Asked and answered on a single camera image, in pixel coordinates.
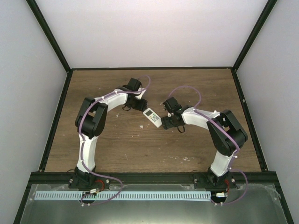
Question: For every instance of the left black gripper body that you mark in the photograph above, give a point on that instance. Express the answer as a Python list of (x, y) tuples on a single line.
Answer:
[(134, 105)]

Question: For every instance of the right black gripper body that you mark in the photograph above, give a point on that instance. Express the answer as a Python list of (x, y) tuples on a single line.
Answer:
[(172, 123)]

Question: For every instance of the white remote control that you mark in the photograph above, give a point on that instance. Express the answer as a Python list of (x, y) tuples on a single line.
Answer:
[(153, 117)]

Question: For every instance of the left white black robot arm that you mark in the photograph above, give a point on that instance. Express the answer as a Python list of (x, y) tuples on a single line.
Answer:
[(90, 123)]

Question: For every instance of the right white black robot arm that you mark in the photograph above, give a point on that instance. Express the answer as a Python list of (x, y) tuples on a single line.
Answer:
[(227, 134)]

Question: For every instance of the metal front plate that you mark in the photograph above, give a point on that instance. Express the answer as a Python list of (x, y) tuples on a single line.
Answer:
[(247, 204)]

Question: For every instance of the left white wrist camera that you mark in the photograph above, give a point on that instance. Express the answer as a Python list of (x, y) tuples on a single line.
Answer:
[(141, 93)]

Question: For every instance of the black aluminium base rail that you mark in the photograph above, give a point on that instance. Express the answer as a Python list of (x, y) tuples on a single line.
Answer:
[(197, 179)]

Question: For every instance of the light blue slotted cable duct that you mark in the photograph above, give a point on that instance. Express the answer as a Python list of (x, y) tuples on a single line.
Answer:
[(125, 196)]

